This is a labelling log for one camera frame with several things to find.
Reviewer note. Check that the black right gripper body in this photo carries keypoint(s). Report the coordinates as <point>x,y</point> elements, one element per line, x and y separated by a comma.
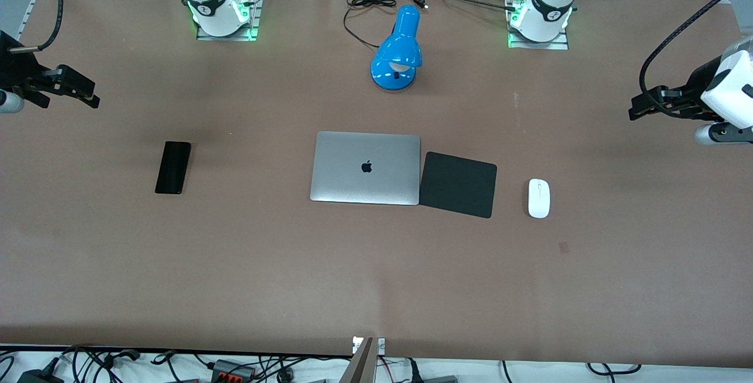
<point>13,70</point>

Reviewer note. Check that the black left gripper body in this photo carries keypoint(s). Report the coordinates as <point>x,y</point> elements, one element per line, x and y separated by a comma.
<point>697,86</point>

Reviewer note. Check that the black smartphone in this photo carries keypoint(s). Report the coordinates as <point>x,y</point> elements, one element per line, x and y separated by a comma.
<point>173,167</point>

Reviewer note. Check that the white computer mouse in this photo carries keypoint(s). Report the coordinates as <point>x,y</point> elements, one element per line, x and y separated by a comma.
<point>539,197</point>

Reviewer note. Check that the black mouse pad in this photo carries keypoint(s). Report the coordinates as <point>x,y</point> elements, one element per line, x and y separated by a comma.
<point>459,186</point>

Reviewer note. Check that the blue desk lamp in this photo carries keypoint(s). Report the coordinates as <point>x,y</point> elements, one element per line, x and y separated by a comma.
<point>400,47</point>

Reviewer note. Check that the black power adapter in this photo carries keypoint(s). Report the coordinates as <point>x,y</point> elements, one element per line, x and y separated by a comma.
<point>38,376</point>

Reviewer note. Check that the silver closed laptop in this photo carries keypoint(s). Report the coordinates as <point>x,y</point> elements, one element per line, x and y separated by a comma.
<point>365,183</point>

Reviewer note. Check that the black box with orange buttons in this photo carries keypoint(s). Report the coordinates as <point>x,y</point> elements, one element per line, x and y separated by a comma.
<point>232,369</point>

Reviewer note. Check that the round black plug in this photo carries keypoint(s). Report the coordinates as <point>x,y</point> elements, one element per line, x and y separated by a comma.
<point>286,375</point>

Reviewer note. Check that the white table edge bracket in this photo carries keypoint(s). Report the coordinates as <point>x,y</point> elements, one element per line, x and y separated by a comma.
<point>381,345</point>

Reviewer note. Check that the grey slanted post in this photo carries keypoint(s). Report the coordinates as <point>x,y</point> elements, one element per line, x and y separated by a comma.
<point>360,366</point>

